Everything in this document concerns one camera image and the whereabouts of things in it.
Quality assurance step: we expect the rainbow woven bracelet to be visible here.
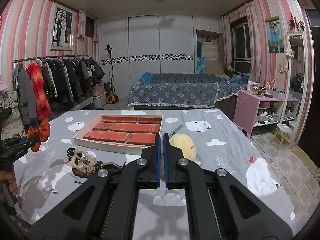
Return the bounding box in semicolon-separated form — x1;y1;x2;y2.
100;162;126;176

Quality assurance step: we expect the metal clothes rack with clothes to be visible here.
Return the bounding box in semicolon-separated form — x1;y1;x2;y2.
12;55;105;127

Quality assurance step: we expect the white standing mirror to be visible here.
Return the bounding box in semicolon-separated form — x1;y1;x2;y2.
281;31;307;144

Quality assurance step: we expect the black claw hair clip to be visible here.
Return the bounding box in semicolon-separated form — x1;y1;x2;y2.
67;147;75;161

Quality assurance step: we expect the garment steamer on stand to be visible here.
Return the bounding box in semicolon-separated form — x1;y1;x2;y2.
105;44;119;105

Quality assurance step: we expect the window with dark glass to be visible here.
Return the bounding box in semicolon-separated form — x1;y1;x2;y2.
232;22;251;74

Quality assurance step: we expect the pink shelf cabinet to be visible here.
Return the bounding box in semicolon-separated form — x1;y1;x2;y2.
233;90;299;136

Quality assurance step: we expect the wedding photo poster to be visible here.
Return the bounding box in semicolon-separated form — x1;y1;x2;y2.
265;16;284;53

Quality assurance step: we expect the blue patterned sofa bed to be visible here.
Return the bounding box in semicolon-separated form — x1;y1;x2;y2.
128;73;248;108

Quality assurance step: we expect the brown wooden bead bracelet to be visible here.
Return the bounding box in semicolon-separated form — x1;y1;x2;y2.
71;160;103;179

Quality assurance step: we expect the white wardrobe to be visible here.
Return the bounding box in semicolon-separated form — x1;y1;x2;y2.
100;15;221;84

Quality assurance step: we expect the orange fabric bow scrunchie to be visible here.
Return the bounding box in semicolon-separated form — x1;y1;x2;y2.
27;122;50;152

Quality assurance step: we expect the white tray with red lining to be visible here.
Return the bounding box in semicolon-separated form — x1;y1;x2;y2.
73;114;162;155

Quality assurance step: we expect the person's left hand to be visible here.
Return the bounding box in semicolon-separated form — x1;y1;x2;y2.
1;170;18;196

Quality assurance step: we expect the cream scrunchie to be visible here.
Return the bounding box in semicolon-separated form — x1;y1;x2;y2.
69;148;98;175

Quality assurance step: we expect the framed wedding picture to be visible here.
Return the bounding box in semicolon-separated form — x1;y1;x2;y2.
51;5;74;50

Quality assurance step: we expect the small white stool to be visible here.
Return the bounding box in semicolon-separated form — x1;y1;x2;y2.
271;123;292;150

